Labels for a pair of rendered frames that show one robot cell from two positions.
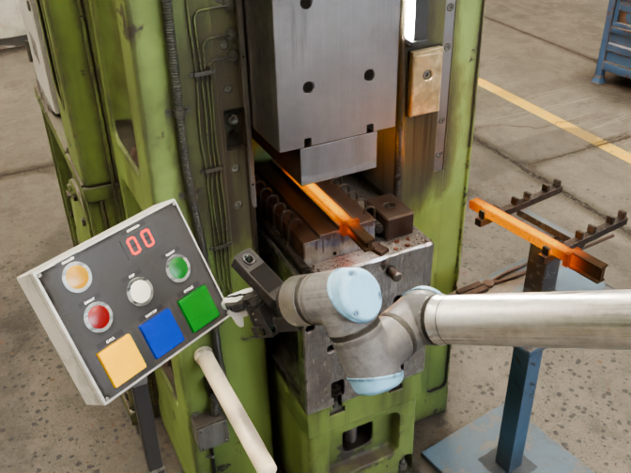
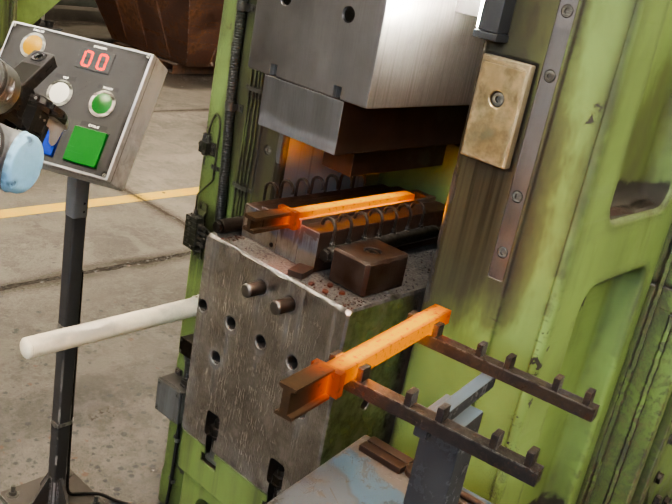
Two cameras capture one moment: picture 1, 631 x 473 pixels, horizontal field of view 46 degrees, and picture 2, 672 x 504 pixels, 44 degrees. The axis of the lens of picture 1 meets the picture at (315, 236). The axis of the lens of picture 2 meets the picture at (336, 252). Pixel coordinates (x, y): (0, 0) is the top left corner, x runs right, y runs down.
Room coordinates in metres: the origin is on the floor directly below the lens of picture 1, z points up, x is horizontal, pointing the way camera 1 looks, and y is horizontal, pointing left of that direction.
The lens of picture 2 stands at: (1.00, -1.44, 1.49)
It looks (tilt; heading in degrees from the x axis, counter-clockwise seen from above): 21 degrees down; 65
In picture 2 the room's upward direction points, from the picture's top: 11 degrees clockwise
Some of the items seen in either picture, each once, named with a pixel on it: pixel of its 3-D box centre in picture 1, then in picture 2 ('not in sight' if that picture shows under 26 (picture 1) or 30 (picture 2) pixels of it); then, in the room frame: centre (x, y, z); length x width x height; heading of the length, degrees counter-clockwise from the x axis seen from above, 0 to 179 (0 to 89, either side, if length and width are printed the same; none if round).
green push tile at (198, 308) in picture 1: (197, 308); (86, 147); (1.21, 0.25, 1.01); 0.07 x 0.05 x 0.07; 141
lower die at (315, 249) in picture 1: (303, 204); (352, 218); (1.72, 0.03, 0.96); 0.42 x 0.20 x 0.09; 26
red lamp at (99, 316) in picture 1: (98, 316); not in sight; (1.09, 0.41, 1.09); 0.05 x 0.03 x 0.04; 116
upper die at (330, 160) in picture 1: (300, 126); (373, 110); (1.72, 0.03, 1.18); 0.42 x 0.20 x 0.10; 26
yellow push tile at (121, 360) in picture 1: (121, 360); not in sight; (1.06, 0.37, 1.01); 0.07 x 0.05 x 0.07; 141
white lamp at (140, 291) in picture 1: (140, 291); (59, 92); (1.16, 0.35, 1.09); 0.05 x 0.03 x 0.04; 116
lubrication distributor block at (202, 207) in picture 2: not in sight; (196, 232); (1.48, 0.33, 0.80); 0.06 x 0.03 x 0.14; 116
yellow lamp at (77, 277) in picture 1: (77, 277); (32, 45); (1.11, 0.44, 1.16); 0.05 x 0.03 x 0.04; 116
